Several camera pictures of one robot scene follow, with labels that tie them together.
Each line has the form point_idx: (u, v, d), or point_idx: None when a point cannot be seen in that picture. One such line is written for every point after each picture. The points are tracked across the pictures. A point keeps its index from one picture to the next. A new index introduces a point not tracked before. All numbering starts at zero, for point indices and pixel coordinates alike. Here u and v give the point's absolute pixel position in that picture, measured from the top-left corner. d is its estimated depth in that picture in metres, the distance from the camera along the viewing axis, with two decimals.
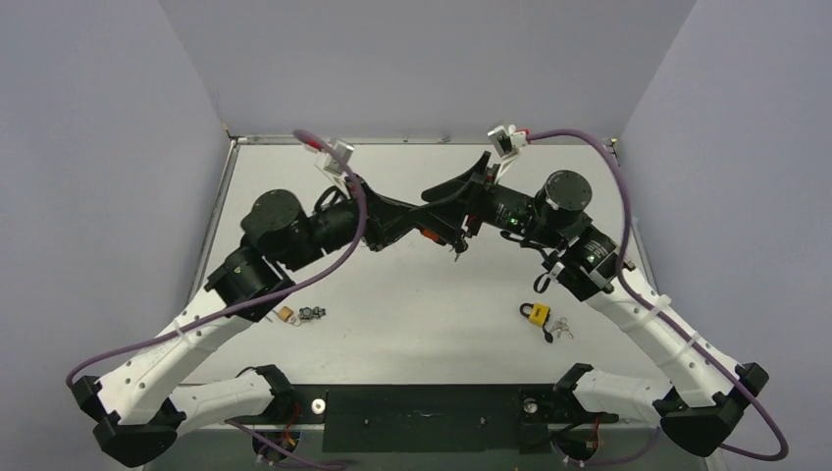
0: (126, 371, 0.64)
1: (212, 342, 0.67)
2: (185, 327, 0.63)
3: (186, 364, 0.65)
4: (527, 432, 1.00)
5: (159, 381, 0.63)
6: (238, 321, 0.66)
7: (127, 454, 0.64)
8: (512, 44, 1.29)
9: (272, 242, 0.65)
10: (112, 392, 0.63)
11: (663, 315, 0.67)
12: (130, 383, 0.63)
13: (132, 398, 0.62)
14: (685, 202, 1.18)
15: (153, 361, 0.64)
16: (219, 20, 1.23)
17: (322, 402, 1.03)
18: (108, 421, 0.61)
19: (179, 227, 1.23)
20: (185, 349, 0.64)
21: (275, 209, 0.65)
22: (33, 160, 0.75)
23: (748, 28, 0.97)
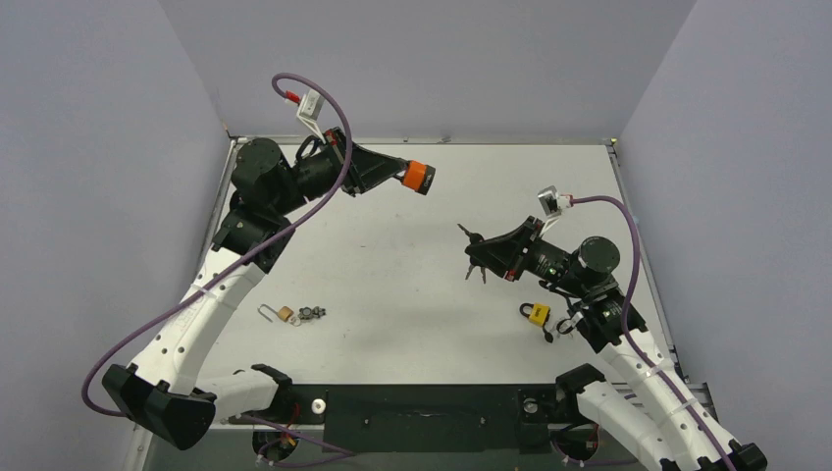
0: (158, 344, 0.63)
1: (234, 298, 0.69)
2: (208, 286, 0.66)
3: (215, 322, 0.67)
4: (527, 432, 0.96)
5: (196, 340, 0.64)
6: (255, 270, 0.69)
7: (182, 431, 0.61)
8: (512, 45, 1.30)
9: (266, 191, 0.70)
10: (151, 366, 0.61)
11: (663, 375, 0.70)
12: (168, 352, 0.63)
13: (177, 363, 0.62)
14: (682, 202, 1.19)
15: (184, 327, 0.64)
16: (221, 20, 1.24)
17: (322, 402, 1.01)
18: (159, 391, 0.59)
19: (178, 226, 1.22)
20: (214, 305, 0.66)
21: (258, 155, 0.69)
22: (31, 157, 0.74)
23: (747, 30, 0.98)
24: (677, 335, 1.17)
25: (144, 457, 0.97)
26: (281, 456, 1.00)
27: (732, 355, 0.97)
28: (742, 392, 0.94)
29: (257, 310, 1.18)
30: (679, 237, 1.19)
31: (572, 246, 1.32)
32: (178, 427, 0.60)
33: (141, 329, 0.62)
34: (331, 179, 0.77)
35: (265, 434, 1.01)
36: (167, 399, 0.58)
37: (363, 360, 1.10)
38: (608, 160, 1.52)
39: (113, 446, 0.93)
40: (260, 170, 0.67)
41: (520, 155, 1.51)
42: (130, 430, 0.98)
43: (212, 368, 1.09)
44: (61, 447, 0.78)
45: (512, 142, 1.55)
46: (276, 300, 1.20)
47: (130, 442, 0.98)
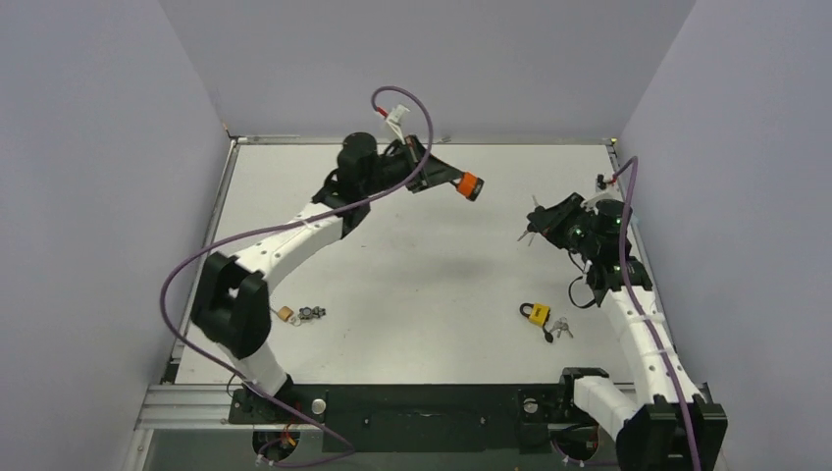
0: (260, 247, 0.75)
1: (316, 242, 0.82)
2: (311, 218, 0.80)
3: (302, 250, 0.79)
4: (526, 431, 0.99)
5: (287, 256, 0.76)
6: (336, 227, 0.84)
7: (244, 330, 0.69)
8: (512, 44, 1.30)
9: (361, 173, 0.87)
10: (251, 258, 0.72)
11: (649, 324, 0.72)
12: (266, 254, 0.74)
13: (271, 263, 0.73)
14: (682, 202, 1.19)
15: (284, 240, 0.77)
16: (221, 21, 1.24)
17: (322, 403, 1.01)
18: (255, 276, 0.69)
19: (178, 226, 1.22)
20: (311, 234, 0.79)
21: (361, 143, 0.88)
22: (29, 156, 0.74)
23: (747, 30, 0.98)
24: (677, 335, 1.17)
25: (144, 457, 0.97)
26: (281, 455, 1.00)
27: (732, 355, 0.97)
28: (742, 392, 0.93)
29: None
30: (679, 237, 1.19)
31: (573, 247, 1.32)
32: (245, 323, 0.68)
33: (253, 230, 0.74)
34: (404, 175, 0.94)
35: (266, 434, 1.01)
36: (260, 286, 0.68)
37: (363, 360, 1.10)
38: (608, 160, 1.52)
39: (112, 447, 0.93)
40: (361, 154, 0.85)
41: (520, 156, 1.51)
42: (130, 430, 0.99)
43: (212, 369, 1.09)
44: (62, 447, 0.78)
45: (512, 142, 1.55)
46: (276, 300, 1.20)
47: (130, 443, 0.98)
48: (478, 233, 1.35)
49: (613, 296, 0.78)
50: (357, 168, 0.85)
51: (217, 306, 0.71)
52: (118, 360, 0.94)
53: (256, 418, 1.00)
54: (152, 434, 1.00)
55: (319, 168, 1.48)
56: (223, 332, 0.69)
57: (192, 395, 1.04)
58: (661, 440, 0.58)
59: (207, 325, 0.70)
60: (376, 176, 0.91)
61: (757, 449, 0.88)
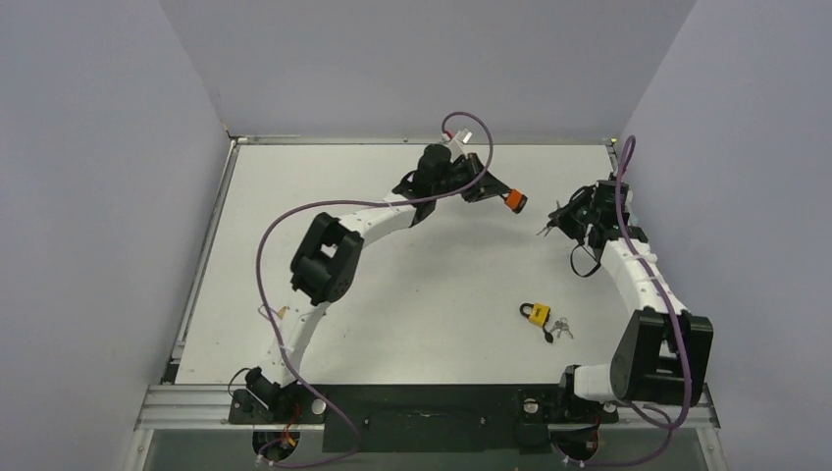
0: (356, 216, 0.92)
1: (390, 225, 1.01)
2: (396, 203, 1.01)
3: (383, 227, 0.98)
4: (526, 432, 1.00)
5: (375, 228, 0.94)
6: (406, 217, 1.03)
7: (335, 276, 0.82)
8: (512, 45, 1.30)
9: (435, 175, 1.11)
10: (351, 221, 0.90)
11: (643, 259, 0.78)
12: (361, 221, 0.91)
13: (366, 230, 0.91)
14: (682, 202, 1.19)
15: (375, 214, 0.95)
16: (221, 21, 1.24)
17: (324, 403, 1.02)
18: (354, 235, 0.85)
19: (179, 226, 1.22)
20: (393, 215, 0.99)
21: (442, 152, 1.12)
22: (28, 156, 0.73)
23: (746, 30, 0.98)
24: None
25: (144, 457, 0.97)
26: (281, 456, 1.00)
27: (731, 355, 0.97)
28: (743, 392, 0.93)
29: (257, 311, 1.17)
30: (677, 236, 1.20)
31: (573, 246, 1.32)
32: (338, 272, 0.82)
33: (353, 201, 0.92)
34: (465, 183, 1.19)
35: (265, 434, 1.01)
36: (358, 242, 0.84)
37: (363, 360, 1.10)
38: (609, 160, 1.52)
39: (113, 446, 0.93)
40: (438, 161, 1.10)
41: (520, 156, 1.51)
42: (130, 430, 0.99)
43: (211, 369, 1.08)
44: (64, 446, 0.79)
45: (511, 142, 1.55)
46: (277, 300, 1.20)
47: (130, 443, 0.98)
48: (478, 233, 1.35)
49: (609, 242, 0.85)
50: (435, 170, 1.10)
51: (314, 257, 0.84)
52: (118, 359, 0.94)
53: (256, 418, 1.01)
54: (152, 434, 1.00)
55: (320, 168, 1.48)
56: (315, 277, 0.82)
57: (192, 395, 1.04)
58: (651, 340, 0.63)
59: (302, 268, 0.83)
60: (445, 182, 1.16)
61: (759, 449, 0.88)
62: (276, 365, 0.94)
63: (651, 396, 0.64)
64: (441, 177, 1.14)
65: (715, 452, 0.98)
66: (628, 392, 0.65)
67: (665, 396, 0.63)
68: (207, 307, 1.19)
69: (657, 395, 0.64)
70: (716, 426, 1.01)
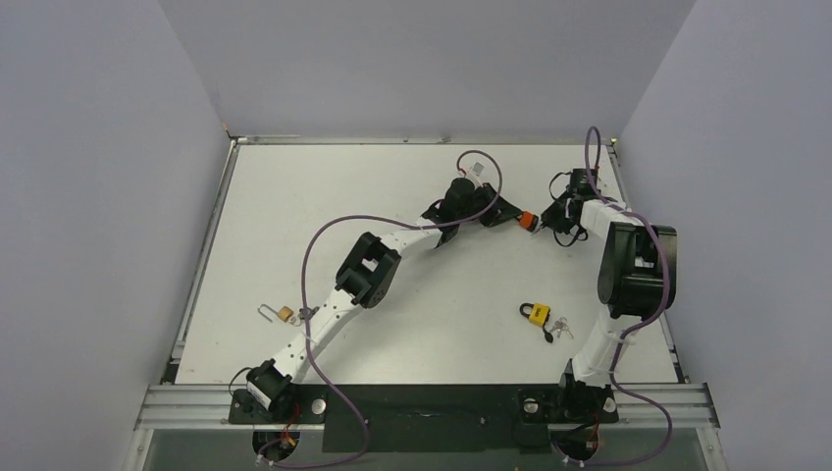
0: (392, 235, 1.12)
1: (422, 245, 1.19)
2: (426, 227, 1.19)
3: (415, 246, 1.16)
4: (526, 431, 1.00)
5: (407, 248, 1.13)
6: (434, 237, 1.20)
7: (371, 285, 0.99)
8: (512, 46, 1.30)
9: (458, 206, 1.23)
10: (390, 239, 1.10)
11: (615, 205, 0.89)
12: (396, 240, 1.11)
13: (401, 248, 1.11)
14: (681, 202, 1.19)
15: (408, 235, 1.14)
16: (221, 22, 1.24)
17: (323, 403, 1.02)
18: (391, 254, 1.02)
19: (179, 225, 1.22)
20: (424, 236, 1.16)
21: (463, 185, 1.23)
22: (27, 158, 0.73)
23: (745, 32, 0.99)
24: (677, 335, 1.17)
25: (144, 457, 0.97)
26: (281, 456, 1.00)
27: (731, 354, 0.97)
28: (742, 392, 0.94)
29: (257, 310, 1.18)
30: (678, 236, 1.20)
31: (566, 242, 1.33)
32: (377, 283, 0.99)
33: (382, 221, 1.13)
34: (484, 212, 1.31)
35: (265, 434, 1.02)
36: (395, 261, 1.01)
37: (363, 358, 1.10)
38: (609, 160, 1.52)
39: (113, 446, 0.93)
40: (463, 190, 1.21)
41: (520, 156, 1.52)
42: (130, 430, 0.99)
43: (212, 369, 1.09)
44: (64, 446, 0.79)
45: (511, 142, 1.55)
46: (277, 300, 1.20)
47: (130, 442, 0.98)
48: (479, 231, 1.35)
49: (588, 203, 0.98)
50: (460, 200, 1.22)
51: (357, 268, 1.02)
52: (119, 359, 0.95)
53: (256, 418, 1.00)
54: (152, 434, 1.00)
55: (320, 168, 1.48)
56: (356, 284, 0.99)
57: (191, 395, 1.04)
58: (627, 245, 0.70)
59: (347, 276, 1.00)
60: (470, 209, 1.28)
61: (759, 449, 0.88)
62: (295, 359, 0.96)
63: (633, 301, 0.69)
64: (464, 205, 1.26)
65: (714, 452, 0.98)
66: (611, 299, 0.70)
67: (645, 297, 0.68)
68: (207, 306, 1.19)
69: (638, 297, 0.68)
70: (716, 426, 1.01)
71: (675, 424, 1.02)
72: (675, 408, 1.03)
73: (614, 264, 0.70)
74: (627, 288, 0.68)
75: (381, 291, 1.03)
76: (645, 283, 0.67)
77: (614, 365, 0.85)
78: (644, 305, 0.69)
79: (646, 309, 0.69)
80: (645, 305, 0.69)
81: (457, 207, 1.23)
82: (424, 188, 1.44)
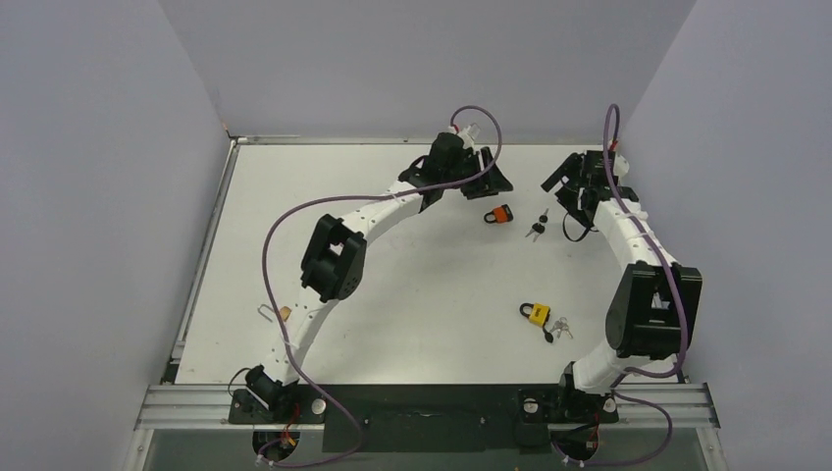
0: (359, 214, 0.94)
1: (397, 217, 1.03)
2: (400, 193, 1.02)
3: (389, 219, 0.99)
4: (526, 431, 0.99)
5: (379, 224, 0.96)
6: (412, 205, 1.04)
7: (336, 278, 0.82)
8: (511, 46, 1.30)
9: (444, 162, 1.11)
10: (355, 221, 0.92)
11: (634, 219, 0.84)
12: (365, 219, 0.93)
13: (369, 228, 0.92)
14: (680, 203, 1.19)
15: (378, 210, 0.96)
16: (220, 22, 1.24)
17: (323, 403, 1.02)
18: (356, 237, 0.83)
19: (178, 224, 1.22)
20: (398, 206, 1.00)
21: (450, 139, 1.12)
22: (28, 157, 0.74)
23: (745, 30, 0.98)
24: None
25: (144, 457, 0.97)
26: (281, 456, 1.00)
27: (732, 355, 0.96)
28: (742, 392, 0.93)
29: (257, 310, 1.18)
30: (677, 237, 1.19)
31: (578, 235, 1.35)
32: (345, 273, 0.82)
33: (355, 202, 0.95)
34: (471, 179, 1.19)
35: (265, 434, 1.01)
36: (362, 247, 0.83)
37: (364, 360, 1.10)
38: None
39: (113, 446, 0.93)
40: (450, 143, 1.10)
41: (521, 156, 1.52)
42: (130, 430, 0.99)
43: (212, 369, 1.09)
44: (64, 446, 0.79)
45: (512, 143, 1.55)
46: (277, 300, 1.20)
47: (130, 442, 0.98)
48: (480, 232, 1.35)
49: (601, 203, 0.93)
50: (447, 153, 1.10)
51: (322, 257, 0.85)
52: (118, 359, 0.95)
53: (256, 418, 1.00)
54: (152, 434, 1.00)
55: (319, 168, 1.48)
56: (324, 276, 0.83)
57: (191, 395, 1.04)
58: (645, 292, 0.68)
59: (312, 269, 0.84)
60: (454, 169, 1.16)
61: (760, 448, 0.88)
62: (281, 364, 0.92)
63: (643, 347, 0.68)
64: (450, 165, 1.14)
65: (714, 451, 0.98)
66: (622, 343, 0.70)
67: (656, 344, 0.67)
68: (207, 306, 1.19)
69: (649, 344, 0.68)
70: (716, 426, 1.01)
71: (676, 424, 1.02)
72: (675, 408, 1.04)
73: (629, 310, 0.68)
74: (639, 338, 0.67)
75: (351, 281, 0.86)
76: (657, 332, 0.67)
77: (615, 383, 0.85)
78: (653, 350, 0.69)
79: (654, 352, 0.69)
80: (655, 350, 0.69)
81: (442, 165, 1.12)
82: None
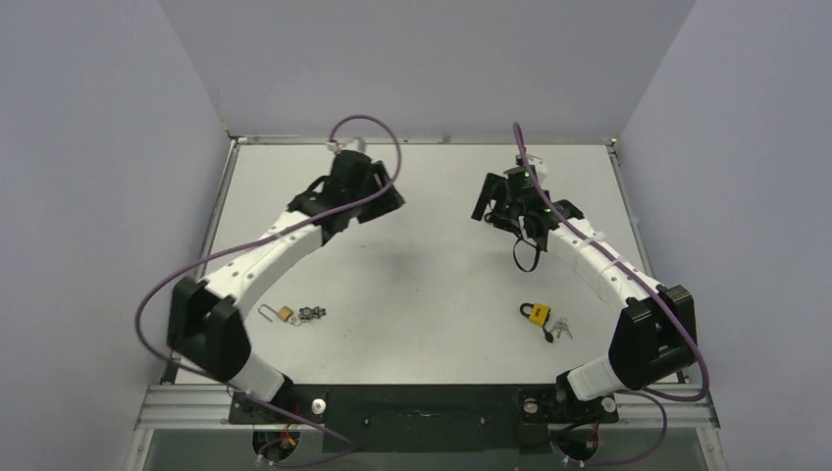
0: (231, 268, 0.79)
1: (292, 253, 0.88)
2: (284, 234, 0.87)
3: (274, 267, 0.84)
4: (525, 431, 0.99)
5: (259, 278, 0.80)
6: (306, 239, 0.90)
7: (214, 354, 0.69)
8: (511, 45, 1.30)
9: (351, 182, 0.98)
10: (222, 281, 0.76)
11: (595, 244, 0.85)
12: (237, 275, 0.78)
13: (245, 285, 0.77)
14: (681, 202, 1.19)
15: (256, 258, 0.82)
16: (220, 21, 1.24)
17: (322, 402, 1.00)
18: (222, 305, 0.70)
19: (178, 225, 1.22)
20: (284, 247, 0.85)
21: (355, 156, 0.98)
22: (28, 158, 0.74)
23: (746, 29, 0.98)
24: None
25: (144, 457, 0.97)
26: (281, 455, 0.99)
27: (731, 355, 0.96)
28: (743, 392, 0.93)
29: (257, 310, 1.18)
30: (678, 236, 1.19)
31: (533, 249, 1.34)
32: (224, 347, 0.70)
33: (231, 250, 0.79)
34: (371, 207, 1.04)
35: (265, 433, 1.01)
36: (232, 317, 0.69)
37: (364, 360, 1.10)
38: (609, 159, 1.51)
39: (113, 447, 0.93)
40: (356, 160, 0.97)
41: (521, 155, 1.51)
42: (130, 430, 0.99)
43: None
44: (64, 447, 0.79)
45: (512, 142, 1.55)
46: (277, 301, 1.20)
47: (130, 442, 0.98)
48: (480, 233, 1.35)
49: (556, 234, 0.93)
50: (352, 171, 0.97)
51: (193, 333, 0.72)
52: (118, 359, 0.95)
53: (256, 418, 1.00)
54: (152, 434, 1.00)
55: (319, 168, 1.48)
56: (199, 354, 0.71)
57: (192, 395, 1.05)
58: (650, 334, 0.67)
59: (186, 347, 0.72)
60: (360, 189, 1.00)
61: (760, 449, 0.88)
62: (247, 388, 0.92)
63: (657, 378, 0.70)
64: (355, 186, 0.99)
65: (715, 451, 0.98)
66: (639, 382, 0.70)
67: (670, 371, 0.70)
68: None
69: (663, 374, 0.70)
70: (716, 426, 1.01)
71: (676, 424, 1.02)
72: (675, 409, 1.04)
73: (642, 353, 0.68)
74: (655, 372, 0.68)
75: (236, 352, 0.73)
76: (671, 360, 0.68)
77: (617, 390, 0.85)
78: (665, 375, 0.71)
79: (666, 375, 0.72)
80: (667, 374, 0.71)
81: (345, 185, 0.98)
82: (425, 188, 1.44)
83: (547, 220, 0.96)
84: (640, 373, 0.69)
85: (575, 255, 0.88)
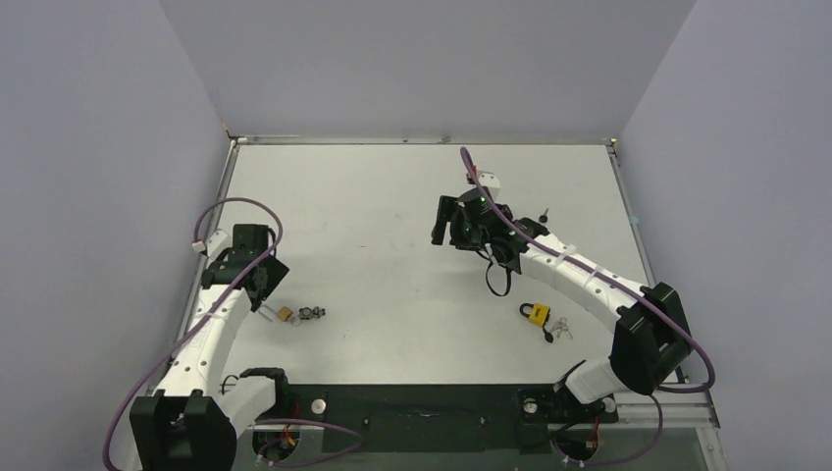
0: (179, 366, 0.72)
1: (233, 320, 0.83)
2: (213, 307, 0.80)
3: (222, 344, 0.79)
4: (526, 431, 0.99)
5: (213, 359, 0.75)
6: (240, 300, 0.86)
7: (207, 455, 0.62)
8: (511, 46, 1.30)
9: (253, 242, 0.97)
10: (180, 382, 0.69)
11: (569, 259, 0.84)
12: (191, 368, 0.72)
13: (205, 372, 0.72)
14: (680, 202, 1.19)
15: (199, 343, 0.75)
16: (219, 21, 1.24)
17: (322, 403, 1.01)
18: (193, 401, 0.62)
19: (177, 225, 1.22)
20: (226, 318, 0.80)
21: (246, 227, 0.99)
22: (28, 158, 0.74)
23: (745, 29, 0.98)
24: None
25: None
26: (281, 455, 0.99)
27: (730, 356, 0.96)
28: (742, 392, 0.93)
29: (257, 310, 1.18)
30: (678, 236, 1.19)
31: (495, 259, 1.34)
32: (211, 442, 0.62)
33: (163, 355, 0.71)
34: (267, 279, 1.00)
35: (265, 434, 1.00)
36: (209, 404, 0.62)
37: (363, 359, 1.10)
38: (609, 159, 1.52)
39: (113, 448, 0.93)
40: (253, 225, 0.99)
41: (521, 155, 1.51)
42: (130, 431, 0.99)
43: None
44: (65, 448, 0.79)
45: (512, 142, 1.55)
46: (277, 301, 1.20)
47: (130, 443, 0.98)
48: None
49: (528, 256, 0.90)
50: (255, 233, 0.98)
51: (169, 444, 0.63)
52: (118, 360, 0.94)
53: None
54: None
55: (319, 168, 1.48)
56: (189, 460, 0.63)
57: None
58: (650, 339, 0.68)
59: (172, 460, 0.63)
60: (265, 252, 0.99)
61: (758, 448, 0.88)
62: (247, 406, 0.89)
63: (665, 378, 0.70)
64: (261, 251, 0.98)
65: (715, 451, 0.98)
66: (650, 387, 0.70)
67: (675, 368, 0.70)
68: None
69: (670, 372, 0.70)
70: (716, 426, 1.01)
71: (676, 424, 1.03)
72: (675, 408, 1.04)
73: (647, 360, 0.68)
74: (664, 373, 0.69)
75: (224, 449, 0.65)
76: (675, 357, 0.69)
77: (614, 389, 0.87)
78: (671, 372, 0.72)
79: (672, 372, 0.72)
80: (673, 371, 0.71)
81: (251, 248, 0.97)
82: (424, 188, 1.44)
83: (519, 243, 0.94)
84: (650, 379, 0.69)
85: (551, 275, 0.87)
